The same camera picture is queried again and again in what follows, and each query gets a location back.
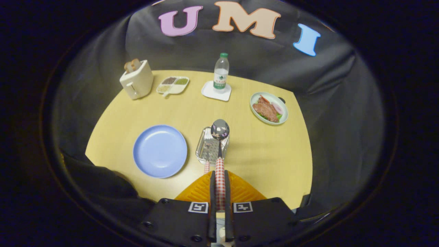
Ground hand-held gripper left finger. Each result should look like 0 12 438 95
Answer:
141 170 217 246

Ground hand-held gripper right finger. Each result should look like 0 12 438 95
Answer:
224 170 297 246

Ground fork with red checked handle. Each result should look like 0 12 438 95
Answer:
203 128 215 175

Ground spoon with red checked handle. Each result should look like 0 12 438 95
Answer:
210 119 230 211

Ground perforated metal basket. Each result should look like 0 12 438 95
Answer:
195 126 229 165

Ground blue round plate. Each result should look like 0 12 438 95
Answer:
133 125 188 179

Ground brown meat slices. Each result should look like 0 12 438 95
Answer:
253 97 279 123

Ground pale green food plate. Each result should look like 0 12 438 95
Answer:
250 92 289 125

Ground white square coaster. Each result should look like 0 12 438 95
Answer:
201 81 232 102

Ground white divided grain dish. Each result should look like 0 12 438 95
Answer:
156 76 190 97

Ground cream toaster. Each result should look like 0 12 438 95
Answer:
119 60 154 100

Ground black backdrop cloth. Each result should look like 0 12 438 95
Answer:
51 0 386 220

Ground clear water bottle green cap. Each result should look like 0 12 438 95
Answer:
213 52 229 94

